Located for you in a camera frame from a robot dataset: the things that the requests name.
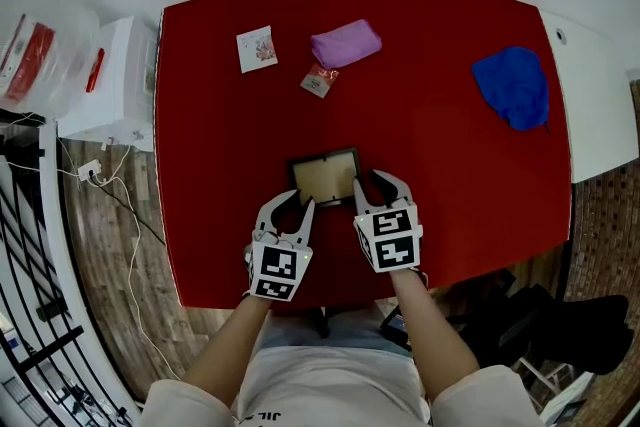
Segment small red white packet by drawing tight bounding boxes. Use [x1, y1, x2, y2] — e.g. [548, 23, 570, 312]
[299, 62, 340, 99]

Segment person's right forearm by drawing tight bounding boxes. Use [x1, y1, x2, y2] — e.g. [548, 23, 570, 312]
[388, 268, 481, 401]

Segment person's white shirt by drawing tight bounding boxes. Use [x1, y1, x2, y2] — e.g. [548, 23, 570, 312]
[139, 344, 546, 427]

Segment person's left forearm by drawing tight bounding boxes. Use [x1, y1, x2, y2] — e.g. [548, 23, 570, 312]
[182, 294, 274, 409]

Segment black chair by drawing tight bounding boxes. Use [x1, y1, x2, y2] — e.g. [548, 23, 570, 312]
[449, 269, 634, 376]

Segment folded purple cloth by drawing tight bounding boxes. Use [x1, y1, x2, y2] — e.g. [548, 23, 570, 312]
[309, 18, 384, 70]

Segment black waist device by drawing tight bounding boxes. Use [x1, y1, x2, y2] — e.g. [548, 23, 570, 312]
[379, 307, 414, 351]

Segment crumpled blue cloth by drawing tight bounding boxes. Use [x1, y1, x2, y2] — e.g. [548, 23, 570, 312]
[470, 46, 551, 132]

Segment long white cable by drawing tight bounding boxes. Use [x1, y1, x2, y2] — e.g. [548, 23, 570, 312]
[99, 174, 181, 381]

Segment white water dispenser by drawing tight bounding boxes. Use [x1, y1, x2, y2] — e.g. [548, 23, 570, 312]
[56, 14, 159, 152]

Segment black metal railing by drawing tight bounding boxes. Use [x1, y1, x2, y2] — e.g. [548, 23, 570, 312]
[0, 109, 134, 427]

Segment white desk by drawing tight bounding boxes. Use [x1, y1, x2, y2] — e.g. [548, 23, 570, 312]
[537, 9, 640, 184]

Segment black floor cable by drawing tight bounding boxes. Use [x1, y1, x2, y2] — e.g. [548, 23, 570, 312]
[94, 182, 166, 246]

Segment person's grey trousers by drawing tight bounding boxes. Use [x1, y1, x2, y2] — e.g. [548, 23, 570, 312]
[259, 307, 411, 354]

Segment red table cloth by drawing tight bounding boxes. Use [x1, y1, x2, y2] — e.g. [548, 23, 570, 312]
[153, 0, 574, 314]

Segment white floral print card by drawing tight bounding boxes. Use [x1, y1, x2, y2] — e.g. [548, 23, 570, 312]
[235, 25, 279, 75]

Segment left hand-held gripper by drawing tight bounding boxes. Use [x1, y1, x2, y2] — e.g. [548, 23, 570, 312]
[243, 188, 317, 303]

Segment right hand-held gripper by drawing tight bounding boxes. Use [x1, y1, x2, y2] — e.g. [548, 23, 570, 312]
[352, 170, 424, 274]

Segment black picture frame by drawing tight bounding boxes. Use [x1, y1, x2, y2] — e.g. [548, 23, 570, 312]
[287, 146, 362, 210]

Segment white power strip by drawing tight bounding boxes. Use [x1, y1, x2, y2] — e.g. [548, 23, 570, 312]
[77, 158, 103, 182]

